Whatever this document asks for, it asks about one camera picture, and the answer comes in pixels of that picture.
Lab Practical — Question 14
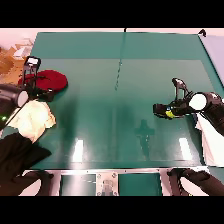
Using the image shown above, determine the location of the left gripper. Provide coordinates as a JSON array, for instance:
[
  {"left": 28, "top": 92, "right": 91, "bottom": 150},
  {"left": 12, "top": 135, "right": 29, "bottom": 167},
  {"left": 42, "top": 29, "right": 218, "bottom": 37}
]
[{"left": 32, "top": 87, "right": 56, "bottom": 103}]

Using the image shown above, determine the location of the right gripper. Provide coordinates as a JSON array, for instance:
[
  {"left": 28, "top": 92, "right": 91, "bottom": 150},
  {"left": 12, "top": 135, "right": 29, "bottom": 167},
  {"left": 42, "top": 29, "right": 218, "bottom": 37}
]
[{"left": 152, "top": 99, "right": 192, "bottom": 121}]

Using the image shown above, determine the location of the red garment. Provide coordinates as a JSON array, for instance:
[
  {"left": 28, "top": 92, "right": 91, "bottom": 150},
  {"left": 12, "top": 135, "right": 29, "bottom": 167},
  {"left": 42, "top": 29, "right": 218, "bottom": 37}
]
[{"left": 17, "top": 69, "right": 69, "bottom": 95}]

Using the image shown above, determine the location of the cream garment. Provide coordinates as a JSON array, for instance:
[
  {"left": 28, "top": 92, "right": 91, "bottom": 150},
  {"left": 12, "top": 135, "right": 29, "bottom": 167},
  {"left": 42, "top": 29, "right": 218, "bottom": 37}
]
[{"left": 5, "top": 99, "right": 57, "bottom": 144}]

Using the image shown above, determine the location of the black garment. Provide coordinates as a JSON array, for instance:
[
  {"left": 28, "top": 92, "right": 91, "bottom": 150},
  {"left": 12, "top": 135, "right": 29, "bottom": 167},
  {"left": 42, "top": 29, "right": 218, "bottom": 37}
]
[{"left": 0, "top": 132, "right": 53, "bottom": 181}]

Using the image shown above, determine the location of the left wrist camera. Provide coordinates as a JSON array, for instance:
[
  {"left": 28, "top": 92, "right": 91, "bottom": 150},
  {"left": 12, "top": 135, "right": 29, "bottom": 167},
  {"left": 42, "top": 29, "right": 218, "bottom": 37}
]
[{"left": 22, "top": 55, "right": 43, "bottom": 88}]

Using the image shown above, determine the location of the silver frame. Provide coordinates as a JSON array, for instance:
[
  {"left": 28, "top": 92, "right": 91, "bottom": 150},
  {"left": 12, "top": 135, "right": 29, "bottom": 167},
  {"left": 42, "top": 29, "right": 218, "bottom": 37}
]
[{"left": 22, "top": 165, "right": 215, "bottom": 197}]

